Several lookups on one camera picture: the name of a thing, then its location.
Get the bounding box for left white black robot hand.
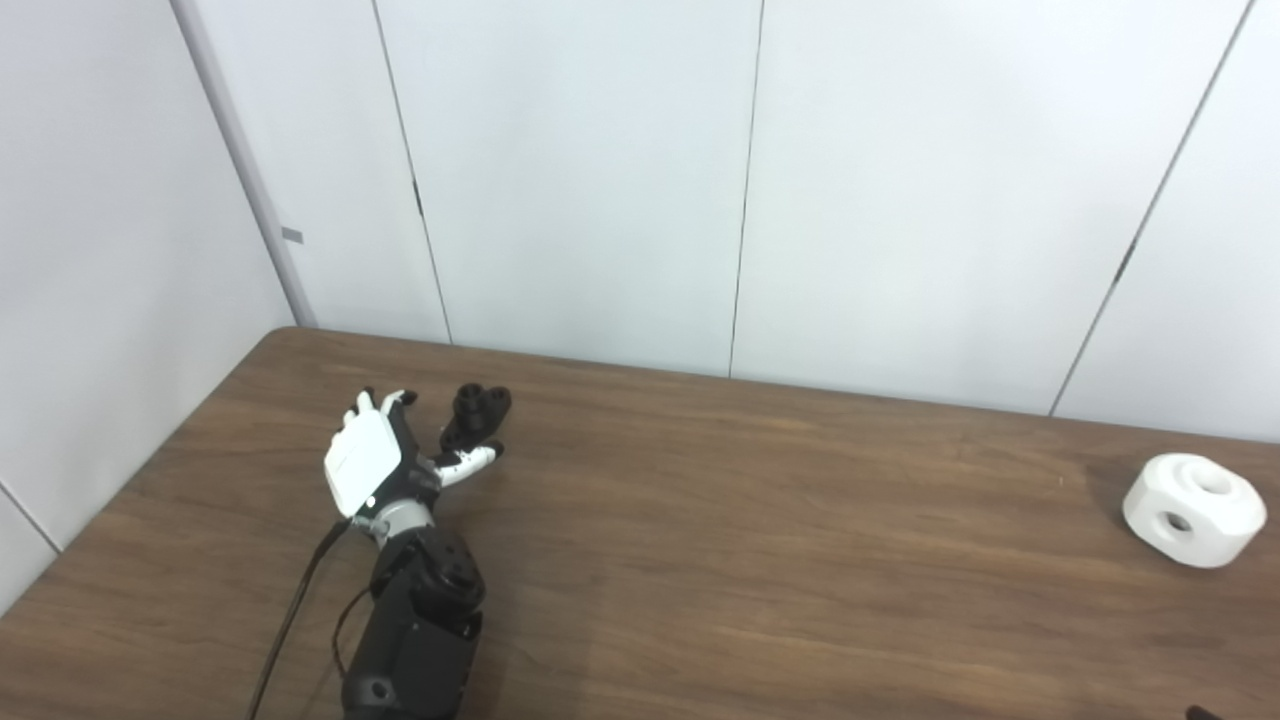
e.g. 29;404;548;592
323;388;504;536

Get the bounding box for black plastic holder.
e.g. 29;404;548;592
438;383;513;453

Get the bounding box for round white plastic piece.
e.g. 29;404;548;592
1122;453;1269;569

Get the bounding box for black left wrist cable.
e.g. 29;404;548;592
245;520;353;720

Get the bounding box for grey wall corner strip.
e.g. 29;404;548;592
168;0;319;329

